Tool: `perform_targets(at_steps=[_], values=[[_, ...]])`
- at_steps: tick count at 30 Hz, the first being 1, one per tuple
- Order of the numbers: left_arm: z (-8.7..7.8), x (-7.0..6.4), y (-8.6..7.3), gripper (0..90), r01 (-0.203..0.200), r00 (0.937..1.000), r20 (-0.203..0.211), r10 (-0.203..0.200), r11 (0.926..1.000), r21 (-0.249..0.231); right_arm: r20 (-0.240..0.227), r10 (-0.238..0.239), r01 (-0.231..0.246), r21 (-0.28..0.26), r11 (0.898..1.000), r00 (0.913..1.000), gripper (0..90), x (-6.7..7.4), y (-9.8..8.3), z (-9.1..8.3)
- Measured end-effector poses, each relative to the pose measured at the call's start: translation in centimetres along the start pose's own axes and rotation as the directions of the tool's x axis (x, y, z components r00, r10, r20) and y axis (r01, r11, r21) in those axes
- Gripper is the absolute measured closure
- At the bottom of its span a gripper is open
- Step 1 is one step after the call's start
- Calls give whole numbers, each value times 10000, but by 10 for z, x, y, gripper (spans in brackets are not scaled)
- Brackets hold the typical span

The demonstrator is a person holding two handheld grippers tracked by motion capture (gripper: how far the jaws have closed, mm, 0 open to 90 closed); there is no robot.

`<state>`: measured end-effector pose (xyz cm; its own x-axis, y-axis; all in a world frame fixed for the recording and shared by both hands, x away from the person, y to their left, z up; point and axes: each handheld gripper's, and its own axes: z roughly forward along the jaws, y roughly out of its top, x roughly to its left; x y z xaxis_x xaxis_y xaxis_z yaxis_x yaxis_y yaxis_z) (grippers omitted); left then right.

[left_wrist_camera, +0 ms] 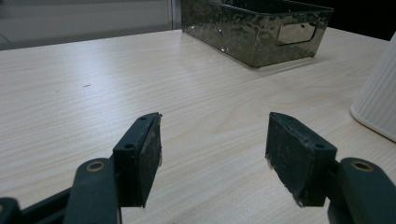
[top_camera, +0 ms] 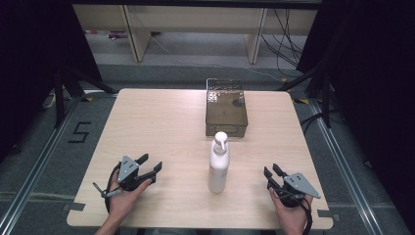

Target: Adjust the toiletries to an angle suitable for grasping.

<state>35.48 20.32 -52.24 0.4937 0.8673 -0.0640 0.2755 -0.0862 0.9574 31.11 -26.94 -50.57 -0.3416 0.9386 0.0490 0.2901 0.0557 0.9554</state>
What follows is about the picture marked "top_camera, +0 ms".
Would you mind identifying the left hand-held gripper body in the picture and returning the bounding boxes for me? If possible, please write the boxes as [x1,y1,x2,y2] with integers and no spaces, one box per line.
[116,155,157,192]

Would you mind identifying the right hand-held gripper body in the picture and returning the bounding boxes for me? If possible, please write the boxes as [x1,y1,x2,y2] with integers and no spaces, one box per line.
[273,171,321,209]

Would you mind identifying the white pump bottle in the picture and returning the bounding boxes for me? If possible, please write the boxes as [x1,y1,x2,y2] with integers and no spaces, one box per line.
[207,131,231,194]

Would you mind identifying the transparent brown plastic box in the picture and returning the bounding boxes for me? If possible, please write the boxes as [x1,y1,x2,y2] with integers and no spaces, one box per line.
[205,77,249,138]

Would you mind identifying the person's right hand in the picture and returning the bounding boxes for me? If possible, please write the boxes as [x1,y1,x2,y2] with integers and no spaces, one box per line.
[268,188,315,235]

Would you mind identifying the person's left hand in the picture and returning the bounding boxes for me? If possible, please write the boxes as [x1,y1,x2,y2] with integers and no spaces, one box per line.
[107,177,153,223]

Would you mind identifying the black tripod stand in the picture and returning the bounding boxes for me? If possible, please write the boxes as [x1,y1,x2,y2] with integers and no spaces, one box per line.
[277,65,334,129]
[53,67,115,129]

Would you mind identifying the light wooden desk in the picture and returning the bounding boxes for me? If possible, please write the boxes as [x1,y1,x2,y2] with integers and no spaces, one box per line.
[71,3,319,66]

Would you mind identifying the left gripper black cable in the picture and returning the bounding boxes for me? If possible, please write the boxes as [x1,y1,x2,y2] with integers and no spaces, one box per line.
[92,162,122,214]

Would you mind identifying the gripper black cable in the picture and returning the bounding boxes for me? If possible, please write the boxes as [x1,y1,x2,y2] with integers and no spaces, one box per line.
[92,162,122,214]
[273,189,313,235]

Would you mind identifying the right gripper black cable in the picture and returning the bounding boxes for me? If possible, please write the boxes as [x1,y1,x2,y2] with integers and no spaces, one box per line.
[273,189,313,235]

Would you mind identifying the bundle of black cables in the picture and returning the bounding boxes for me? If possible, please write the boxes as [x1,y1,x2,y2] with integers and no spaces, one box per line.
[260,9,307,78]

